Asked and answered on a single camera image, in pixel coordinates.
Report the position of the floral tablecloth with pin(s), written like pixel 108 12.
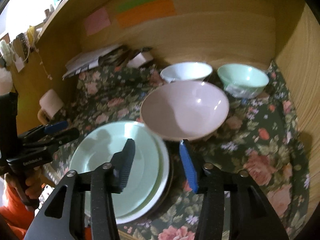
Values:
pixel 250 135

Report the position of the brown plate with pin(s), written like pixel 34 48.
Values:
pixel 165 200

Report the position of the pink bowl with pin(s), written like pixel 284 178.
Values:
pixel 185 110

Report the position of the yellow hair band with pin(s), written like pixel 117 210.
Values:
pixel 31 31

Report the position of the white charger plug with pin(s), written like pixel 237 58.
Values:
pixel 19 63

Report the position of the wooden desk hutch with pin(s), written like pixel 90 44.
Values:
pixel 225 37

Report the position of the mint green plate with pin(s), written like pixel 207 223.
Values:
pixel 100 150

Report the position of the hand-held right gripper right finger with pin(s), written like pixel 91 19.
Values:
pixel 188 165

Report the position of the white bowl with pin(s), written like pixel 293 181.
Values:
pixel 185 71

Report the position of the mint green bowl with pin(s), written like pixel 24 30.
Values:
pixel 242 77

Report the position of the white plate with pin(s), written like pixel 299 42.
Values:
pixel 165 165

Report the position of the orange sticky note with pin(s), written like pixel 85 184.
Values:
pixel 147 13

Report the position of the green sticky note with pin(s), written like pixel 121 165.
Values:
pixel 135 3

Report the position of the pink mug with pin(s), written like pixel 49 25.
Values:
pixel 51 102

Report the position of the white folded card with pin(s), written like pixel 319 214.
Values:
pixel 140 58

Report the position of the person's left hand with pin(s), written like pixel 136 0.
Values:
pixel 33 187

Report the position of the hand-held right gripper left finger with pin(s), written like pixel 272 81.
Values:
pixel 126 165

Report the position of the white fluffy pompom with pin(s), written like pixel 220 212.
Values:
pixel 4 80

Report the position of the black lace headband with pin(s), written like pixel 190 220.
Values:
pixel 22 41

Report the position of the white fluffy headband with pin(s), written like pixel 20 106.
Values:
pixel 5 50

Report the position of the stack of white papers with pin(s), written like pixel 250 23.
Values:
pixel 85 60

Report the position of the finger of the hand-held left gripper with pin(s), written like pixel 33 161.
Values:
pixel 56 127
pixel 67 135

